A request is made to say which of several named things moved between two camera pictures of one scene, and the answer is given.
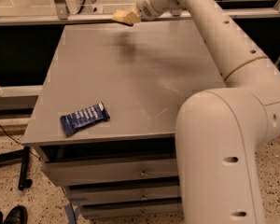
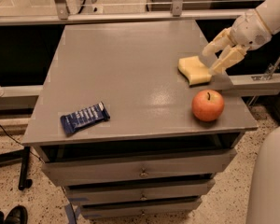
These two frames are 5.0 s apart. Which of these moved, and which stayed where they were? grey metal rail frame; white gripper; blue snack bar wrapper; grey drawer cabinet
Moved: white gripper
Stayed: grey drawer cabinet; blue snack bar wrapper; grey metal rail frame
